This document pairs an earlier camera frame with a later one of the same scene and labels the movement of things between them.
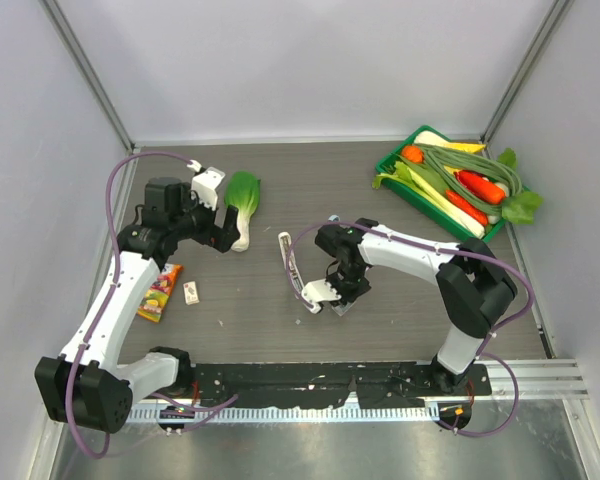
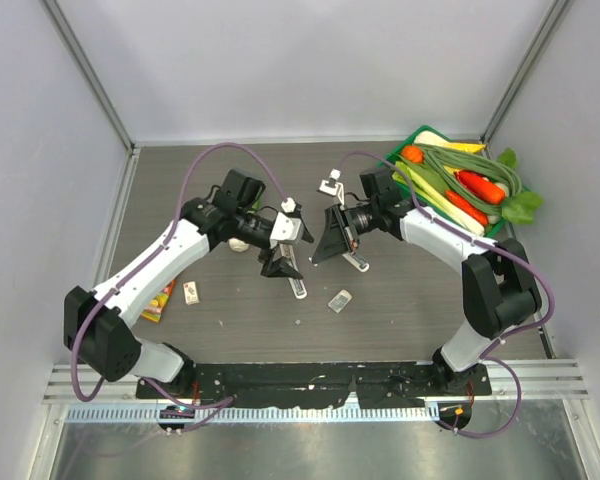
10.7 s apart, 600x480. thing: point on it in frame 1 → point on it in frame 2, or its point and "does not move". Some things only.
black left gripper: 220,238 → 278,267
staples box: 191,292 does not move
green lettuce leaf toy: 521,207 does not move
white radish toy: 430,137 does not move
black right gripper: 348,296 → 340,234
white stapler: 285,242 does not move
